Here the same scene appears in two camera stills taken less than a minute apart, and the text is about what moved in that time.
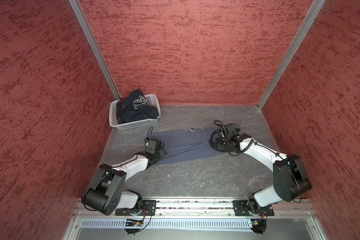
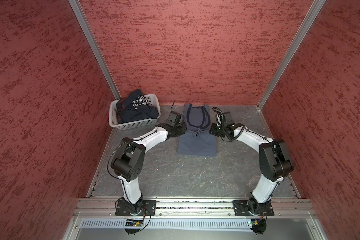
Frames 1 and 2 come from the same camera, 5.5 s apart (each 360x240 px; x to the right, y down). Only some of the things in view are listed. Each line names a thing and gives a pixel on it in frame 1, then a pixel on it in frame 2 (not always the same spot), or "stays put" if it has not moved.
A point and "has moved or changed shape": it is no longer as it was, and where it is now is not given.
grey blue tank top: [184, 143] has moved or changed shape
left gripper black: [160, 158] to [184, 130]
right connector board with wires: [259, 225] stays put
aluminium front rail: [283, 208] stays put
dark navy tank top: [134, 107] stays put
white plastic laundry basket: [152, 100] stays put
